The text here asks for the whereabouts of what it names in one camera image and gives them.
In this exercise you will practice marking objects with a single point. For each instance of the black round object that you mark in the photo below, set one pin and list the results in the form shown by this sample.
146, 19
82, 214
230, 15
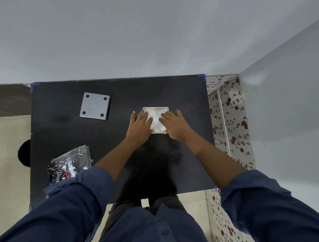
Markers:
25, 153

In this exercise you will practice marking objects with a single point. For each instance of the white floral patterned cloth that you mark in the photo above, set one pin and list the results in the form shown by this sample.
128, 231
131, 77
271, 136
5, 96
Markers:
236, 119

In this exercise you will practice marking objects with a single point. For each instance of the person's right middle finger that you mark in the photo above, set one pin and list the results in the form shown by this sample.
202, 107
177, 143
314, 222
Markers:
172, 114

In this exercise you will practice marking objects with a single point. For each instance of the grey square plate black dots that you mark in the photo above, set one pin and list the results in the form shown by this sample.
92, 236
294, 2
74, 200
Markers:
94, 106

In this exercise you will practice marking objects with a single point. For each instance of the person's right hand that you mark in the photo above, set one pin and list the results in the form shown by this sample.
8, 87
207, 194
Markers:
178, 127

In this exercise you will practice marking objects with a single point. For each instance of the person's left middle finger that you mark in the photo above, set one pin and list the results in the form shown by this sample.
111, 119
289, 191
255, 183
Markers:
145, 117

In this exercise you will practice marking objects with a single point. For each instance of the person's left forearm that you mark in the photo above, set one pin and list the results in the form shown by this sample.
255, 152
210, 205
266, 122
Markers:
117, 157

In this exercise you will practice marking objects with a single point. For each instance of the dark blue shirt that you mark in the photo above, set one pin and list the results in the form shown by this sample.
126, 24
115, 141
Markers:
74, 212

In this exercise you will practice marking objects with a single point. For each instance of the clear bag of chocolate packets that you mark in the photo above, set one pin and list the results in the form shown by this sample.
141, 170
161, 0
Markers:
71, 163

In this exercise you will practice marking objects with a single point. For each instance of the person's right forearm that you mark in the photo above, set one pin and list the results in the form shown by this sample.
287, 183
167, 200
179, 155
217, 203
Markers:
214, 158

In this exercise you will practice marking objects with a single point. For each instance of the person's right thumb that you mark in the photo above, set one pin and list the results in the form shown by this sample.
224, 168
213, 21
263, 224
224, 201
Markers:
163, 123

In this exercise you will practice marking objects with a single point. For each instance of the person's left hand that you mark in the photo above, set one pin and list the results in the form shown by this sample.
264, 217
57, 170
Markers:
138, 131

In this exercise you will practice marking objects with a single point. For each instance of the black trousers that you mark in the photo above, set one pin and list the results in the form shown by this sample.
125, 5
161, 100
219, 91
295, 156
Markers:
119, 214

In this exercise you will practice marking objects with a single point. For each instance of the person's left little finger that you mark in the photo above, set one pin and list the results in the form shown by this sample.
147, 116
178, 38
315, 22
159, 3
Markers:
132, 116

